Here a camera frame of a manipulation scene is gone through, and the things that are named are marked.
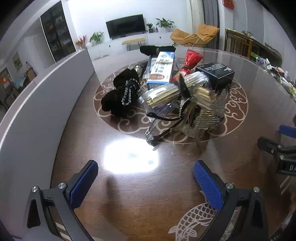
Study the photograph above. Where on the bushy green potted plant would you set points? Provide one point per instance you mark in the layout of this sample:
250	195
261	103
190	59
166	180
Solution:
96	37

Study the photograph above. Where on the small glass bottle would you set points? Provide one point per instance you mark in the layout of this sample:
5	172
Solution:
138	68

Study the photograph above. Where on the table with blue cloth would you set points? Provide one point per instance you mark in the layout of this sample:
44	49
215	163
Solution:
18	81

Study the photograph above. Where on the wooden chair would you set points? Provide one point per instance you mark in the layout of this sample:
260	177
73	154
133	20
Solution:
238	44

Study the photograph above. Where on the small green potted plant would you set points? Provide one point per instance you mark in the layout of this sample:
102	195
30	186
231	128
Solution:
149	27

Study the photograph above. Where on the large leafy potted plant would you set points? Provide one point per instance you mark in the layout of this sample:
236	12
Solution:
164	23

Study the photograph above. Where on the red flowers in vase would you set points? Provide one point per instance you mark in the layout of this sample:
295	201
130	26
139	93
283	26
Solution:
81	41

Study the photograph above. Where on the bagged beige stick bundle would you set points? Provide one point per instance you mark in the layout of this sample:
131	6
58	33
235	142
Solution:
161	95

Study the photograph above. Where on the black soft case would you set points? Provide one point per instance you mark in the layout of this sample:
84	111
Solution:
157	49

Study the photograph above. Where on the black display cabinet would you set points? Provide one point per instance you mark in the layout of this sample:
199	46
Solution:
57	30

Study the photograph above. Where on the framed wall picture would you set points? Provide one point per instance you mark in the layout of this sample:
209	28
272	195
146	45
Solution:
16	61

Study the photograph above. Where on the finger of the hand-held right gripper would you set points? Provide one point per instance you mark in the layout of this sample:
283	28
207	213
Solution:
288	129
269	144

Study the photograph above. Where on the wooden bench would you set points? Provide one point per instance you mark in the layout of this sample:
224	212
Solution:
134	41

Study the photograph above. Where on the red snack packet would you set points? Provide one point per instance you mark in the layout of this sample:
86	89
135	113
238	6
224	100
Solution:
192	59

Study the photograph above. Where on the yellow lounge chair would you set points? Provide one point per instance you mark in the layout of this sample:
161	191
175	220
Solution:
203	31

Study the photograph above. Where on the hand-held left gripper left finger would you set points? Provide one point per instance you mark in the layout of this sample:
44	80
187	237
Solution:
83	183

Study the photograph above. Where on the grey curtain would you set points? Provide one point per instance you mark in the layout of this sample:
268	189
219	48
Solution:
209	11

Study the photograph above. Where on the black beaded cloth pouch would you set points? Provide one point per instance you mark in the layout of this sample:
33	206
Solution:
115	97

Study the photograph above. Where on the white television cabinet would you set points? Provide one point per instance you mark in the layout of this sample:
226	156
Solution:
108	47

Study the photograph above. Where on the black box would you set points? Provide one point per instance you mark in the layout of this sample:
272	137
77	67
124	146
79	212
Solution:
215	71

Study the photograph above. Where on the red orange poster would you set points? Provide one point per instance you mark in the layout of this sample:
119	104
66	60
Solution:
4	80

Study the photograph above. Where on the flat screen television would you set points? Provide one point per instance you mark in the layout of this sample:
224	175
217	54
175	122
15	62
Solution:
126	25

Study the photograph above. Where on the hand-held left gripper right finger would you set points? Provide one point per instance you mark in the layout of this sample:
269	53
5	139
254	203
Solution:
208	185

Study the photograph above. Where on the blue white box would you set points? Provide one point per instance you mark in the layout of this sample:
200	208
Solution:
160	67

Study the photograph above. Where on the cluttered pile of small items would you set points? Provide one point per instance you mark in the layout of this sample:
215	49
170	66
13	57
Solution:
277	74

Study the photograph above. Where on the bagged silver filament spool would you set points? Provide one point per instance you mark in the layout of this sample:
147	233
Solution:
208	113

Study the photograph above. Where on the red wall decoration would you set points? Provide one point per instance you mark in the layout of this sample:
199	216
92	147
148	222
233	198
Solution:
229	3

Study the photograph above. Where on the grey partition board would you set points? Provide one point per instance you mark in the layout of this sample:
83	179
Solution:
34	115

